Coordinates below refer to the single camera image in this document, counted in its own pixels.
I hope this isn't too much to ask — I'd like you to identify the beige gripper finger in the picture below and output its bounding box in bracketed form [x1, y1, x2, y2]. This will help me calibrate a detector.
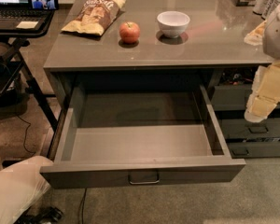
[245, 61, 280, 123]

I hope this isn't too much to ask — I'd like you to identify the red apple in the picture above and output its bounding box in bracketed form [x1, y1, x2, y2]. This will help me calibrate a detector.
[119, 21, 140, 44]

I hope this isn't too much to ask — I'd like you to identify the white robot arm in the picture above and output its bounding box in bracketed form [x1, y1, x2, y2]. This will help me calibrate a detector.
[244, 4, 280, 123]

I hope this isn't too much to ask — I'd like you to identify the grey right drawer unit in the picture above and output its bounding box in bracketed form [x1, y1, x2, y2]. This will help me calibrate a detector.
[211, 67, 280, 158]

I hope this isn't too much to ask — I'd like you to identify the open grey top drawer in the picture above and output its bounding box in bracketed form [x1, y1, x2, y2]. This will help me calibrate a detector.
[41, 87, 245, 189]

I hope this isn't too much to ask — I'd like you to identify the white bowl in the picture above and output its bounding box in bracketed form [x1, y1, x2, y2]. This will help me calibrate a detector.
[157, 11, 190, 38]

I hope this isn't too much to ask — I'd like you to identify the grey cabinet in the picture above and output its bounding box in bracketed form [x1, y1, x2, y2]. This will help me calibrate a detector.
[42, 0, 274, 161]

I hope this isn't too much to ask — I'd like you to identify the chip bag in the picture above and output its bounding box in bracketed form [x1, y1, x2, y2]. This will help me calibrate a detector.
[62, 0, 126, 36]

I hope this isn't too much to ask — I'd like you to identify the smartphone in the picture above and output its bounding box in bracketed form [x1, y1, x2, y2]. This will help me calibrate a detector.
[30, 0, 59, 10]

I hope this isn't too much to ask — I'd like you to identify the yellow sticky note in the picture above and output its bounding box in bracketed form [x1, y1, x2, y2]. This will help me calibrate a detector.
[16, 21, 38, 29]

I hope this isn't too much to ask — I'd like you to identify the black laptop stand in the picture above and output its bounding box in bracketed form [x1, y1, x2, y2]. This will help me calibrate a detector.
[0, 11, 58, 131]

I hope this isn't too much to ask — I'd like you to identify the black shoe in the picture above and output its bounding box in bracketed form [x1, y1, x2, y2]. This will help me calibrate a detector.
[14, 207, 63, 224]

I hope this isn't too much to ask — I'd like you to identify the laptop computer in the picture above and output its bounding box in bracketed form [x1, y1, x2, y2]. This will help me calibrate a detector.
[0, 0, 53, 31]

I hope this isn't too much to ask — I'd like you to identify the metal drawer handle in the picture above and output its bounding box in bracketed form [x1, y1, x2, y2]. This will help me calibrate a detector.
[128, 171, 160, 185]

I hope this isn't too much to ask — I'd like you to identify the black floor cable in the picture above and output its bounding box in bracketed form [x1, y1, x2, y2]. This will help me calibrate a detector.
[14, 114, 36, 156]

